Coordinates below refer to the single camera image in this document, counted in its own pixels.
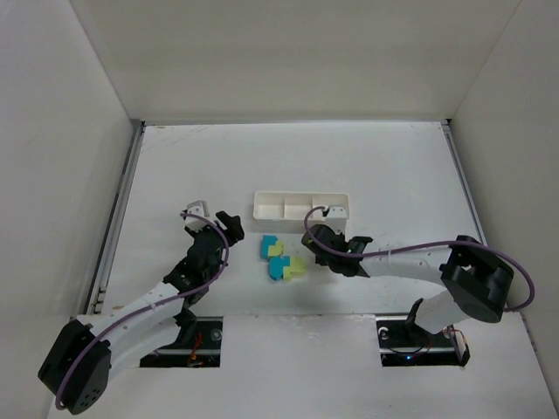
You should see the upper blue lego block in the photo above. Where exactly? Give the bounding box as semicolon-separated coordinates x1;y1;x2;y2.
260;235;284;260

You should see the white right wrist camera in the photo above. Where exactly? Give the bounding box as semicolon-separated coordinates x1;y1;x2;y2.
322;205;349;234

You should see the lower green lego block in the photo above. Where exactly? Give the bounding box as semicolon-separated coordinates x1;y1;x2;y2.
282;256;307;281

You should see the aluminium table rail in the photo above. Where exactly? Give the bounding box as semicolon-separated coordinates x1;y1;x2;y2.
82;119;146;314
441;120;487;244

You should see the lower blue lego block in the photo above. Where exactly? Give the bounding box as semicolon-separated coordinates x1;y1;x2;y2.
268;256;293;281

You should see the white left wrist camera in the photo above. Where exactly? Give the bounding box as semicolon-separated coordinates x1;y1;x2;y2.
180;200;210;232

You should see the blue lego block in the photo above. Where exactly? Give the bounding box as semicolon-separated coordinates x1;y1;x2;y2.
260;235;284;260
268;256;293;281

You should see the upper green lego block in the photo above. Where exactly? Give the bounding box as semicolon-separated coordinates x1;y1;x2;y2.
267;240;285;258

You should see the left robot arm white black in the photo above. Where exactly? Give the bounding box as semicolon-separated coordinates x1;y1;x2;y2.
38;206;245;416

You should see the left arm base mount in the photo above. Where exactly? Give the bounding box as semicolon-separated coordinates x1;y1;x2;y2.
140;312;224;369

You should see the white three-compartment tray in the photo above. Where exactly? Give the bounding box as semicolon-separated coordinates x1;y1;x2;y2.
253;191;350;233

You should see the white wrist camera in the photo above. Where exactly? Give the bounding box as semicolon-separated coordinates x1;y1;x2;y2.
322;205;349;234
180;200;210;232

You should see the right aluminium table rail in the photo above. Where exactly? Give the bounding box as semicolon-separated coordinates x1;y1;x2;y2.
441;120;487;244

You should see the green lego block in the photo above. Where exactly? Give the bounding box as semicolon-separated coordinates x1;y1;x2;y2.
267;240;285;258
282;256;307;281

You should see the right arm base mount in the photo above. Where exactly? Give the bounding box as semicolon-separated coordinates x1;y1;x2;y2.
376;299;471;367

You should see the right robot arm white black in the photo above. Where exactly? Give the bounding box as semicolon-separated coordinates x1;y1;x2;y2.
301;224;514;334

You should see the left aluminium table rail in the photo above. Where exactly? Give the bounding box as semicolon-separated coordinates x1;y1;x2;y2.
82;119;146;314

